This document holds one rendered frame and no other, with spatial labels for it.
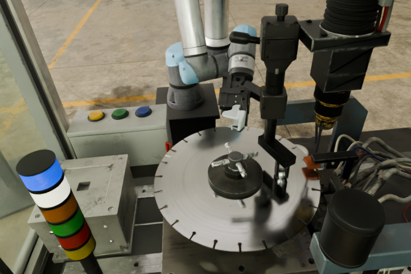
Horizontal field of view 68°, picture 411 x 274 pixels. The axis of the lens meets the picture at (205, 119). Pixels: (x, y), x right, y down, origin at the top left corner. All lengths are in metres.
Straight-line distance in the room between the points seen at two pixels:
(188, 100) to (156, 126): 0.32
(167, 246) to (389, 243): 0.39
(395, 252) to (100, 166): 0.61
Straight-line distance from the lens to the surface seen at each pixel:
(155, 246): 0.78
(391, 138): 1.16
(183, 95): 1.15
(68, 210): 0.47
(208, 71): 0.95
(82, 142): 0.94
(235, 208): 0.58
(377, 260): 0.47
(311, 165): 0.64
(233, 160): 0.58
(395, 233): 0.49
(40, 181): 0.42
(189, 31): 0.93
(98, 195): 0.72
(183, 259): 0.64
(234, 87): 0.85
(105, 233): 0.73
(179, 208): 0.58
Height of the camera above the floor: 1.41
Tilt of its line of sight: 36 degrees down
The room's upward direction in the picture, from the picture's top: 4 degrees counter-clockwise
